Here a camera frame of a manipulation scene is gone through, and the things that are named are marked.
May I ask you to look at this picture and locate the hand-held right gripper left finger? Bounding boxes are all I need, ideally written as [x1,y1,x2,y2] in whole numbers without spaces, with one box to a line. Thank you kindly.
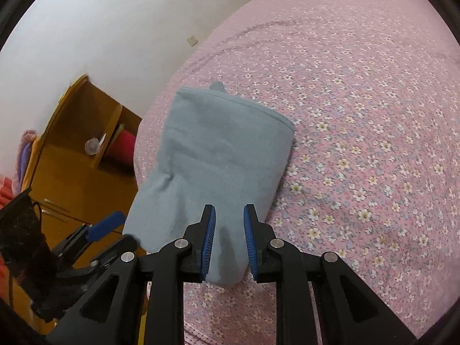
[45,204,216,345]

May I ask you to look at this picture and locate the pink purple plush toy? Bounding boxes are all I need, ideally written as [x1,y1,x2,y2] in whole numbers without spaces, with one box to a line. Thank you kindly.
[12,129,39,195]

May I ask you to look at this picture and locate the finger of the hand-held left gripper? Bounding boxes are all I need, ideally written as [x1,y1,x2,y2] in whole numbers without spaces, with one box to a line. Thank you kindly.
[57,235,139,285]
[54,211,126,270]

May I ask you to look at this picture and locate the red cloth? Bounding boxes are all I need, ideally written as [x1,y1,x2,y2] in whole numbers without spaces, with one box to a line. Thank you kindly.
[0,176,22,210]

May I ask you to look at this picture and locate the clear plastic cup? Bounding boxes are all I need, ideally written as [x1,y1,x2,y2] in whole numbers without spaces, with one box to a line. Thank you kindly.
[85,137,102,156]

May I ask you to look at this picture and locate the wooden nightstand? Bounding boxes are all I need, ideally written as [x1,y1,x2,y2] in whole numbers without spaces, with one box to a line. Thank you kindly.
[11,75,148,338]

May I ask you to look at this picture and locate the pink floral bed sheet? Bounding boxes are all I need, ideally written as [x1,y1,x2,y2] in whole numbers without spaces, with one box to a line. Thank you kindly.
[133,0,460,345]

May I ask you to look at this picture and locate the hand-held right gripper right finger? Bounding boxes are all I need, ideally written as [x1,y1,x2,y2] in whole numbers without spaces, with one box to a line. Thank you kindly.
[243,204,417,345]

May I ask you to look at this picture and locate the red item in nightstand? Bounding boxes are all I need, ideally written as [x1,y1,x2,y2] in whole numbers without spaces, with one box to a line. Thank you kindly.
[108,129,137,166]

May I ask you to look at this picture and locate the grey-blue pants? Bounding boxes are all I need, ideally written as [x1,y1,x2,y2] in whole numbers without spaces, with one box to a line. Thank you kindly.
[122,81,296,287]

